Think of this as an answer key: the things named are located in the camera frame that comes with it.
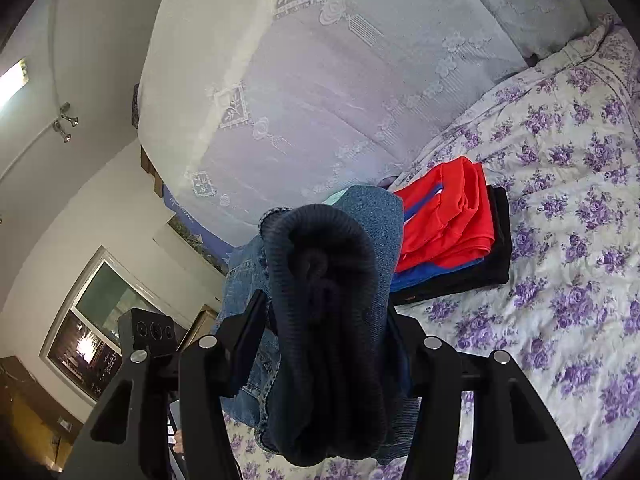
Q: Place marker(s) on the black folded garment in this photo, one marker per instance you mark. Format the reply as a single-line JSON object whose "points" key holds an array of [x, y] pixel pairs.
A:
{"points": [[495, 255]]}

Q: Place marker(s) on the wall poster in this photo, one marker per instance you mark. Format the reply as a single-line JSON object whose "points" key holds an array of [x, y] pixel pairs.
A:
{"points": [[197, 230]]}

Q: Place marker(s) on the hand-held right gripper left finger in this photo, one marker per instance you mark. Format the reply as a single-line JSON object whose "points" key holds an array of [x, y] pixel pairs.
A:
{"points": [[248, 345]]}

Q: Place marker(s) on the purple floral bed sheet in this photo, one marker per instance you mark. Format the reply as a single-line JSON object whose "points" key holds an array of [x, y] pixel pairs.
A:
{"points": [[560, 220]]}

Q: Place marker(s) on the red folded garment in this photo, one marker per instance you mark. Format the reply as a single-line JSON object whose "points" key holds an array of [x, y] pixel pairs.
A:
{"points": [[450, 215]]}

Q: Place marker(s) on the blue denim pants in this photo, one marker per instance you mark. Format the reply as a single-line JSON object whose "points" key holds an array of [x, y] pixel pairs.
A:
{"points": [[325, 310]]}

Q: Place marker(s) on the wooden furniture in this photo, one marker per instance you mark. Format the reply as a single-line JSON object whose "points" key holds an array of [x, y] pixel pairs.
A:
{"points": [[30, 410]]}

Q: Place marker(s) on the white-framed window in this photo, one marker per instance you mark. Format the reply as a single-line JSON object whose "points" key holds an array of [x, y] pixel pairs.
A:
{"points": [[95, 330]]}

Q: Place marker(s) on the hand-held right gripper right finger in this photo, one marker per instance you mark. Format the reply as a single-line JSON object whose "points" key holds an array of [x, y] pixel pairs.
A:
{"points": [[411, 355]]}

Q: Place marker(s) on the lace-covered cushion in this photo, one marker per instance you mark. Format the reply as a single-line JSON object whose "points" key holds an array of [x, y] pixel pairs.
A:
{"points": [[530, 5]]}

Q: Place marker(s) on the metal spotlight fixture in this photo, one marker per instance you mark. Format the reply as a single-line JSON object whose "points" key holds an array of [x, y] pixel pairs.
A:
{"points": [[66, 121]]}

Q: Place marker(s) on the fluorescent ceiling light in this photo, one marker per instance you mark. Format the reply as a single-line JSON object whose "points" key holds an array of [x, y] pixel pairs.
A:
{"points": [[14, 80]]}

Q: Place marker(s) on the blue folded garment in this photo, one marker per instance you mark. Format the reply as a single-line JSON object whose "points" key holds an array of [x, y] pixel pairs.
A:
{"points": [[435, 272]]}

